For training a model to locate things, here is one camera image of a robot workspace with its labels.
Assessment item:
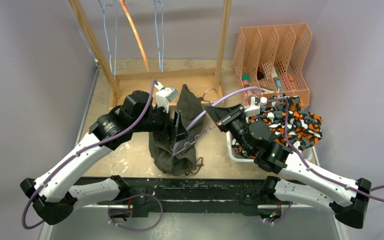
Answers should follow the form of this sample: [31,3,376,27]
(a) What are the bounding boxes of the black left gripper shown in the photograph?
[132,102,191,143]

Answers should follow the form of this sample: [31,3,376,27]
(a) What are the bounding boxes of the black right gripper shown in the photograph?
[204,104,254,156]

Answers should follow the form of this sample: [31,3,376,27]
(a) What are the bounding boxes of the purple plastic hanger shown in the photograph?
[171,86,264,157]

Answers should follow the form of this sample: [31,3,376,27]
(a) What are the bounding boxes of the olive green shorts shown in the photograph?
[148,84,208,177]

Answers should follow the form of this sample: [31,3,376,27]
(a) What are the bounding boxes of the orange camouflage shorts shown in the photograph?
[247,94,323,152]

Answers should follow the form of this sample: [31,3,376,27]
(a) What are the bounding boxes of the orange plastic hanger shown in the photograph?
[119,0,151,73]

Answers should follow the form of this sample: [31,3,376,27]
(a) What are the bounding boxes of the light blue wire hanger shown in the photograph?
[98,0,119,77]

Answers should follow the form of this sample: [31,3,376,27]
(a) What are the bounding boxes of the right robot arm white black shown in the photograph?
[204,104,371,229]

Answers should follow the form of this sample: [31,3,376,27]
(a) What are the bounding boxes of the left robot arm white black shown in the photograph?
[20,87,189,225]

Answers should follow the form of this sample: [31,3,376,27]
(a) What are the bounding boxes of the items in file organizer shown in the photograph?
[256,66,295,93]

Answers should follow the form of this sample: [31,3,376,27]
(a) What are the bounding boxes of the wooden clothes rack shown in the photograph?
[69,0,232,107]

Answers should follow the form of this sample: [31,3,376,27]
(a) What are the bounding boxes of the orange plastic file organizer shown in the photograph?
[232,23,313,109]

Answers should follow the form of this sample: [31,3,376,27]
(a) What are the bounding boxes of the white plastic basket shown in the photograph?
[225,105,314,164]

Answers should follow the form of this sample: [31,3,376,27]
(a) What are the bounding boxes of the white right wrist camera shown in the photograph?
[246,96,268,112]

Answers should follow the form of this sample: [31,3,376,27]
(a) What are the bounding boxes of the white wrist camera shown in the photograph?
[154,81,179,113]
[246,96,268,112]

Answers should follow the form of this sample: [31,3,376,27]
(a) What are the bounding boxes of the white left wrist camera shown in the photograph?
[154,81,179,113]

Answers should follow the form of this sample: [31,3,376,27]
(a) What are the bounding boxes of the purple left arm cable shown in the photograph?
[21,78,158,230]

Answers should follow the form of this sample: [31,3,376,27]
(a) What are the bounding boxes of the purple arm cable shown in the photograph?
[21,78,158,230]
[261,96,384,206]

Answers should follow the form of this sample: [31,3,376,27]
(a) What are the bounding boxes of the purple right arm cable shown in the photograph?
[261,96,384,206]

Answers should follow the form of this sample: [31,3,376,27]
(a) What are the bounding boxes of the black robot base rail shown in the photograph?
[98,177,279,218]

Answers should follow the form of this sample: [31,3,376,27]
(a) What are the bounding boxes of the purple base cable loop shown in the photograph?
[107,193,165,232]

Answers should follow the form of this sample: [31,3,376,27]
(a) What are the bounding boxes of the aluminium frame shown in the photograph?
[38,184,349,240]

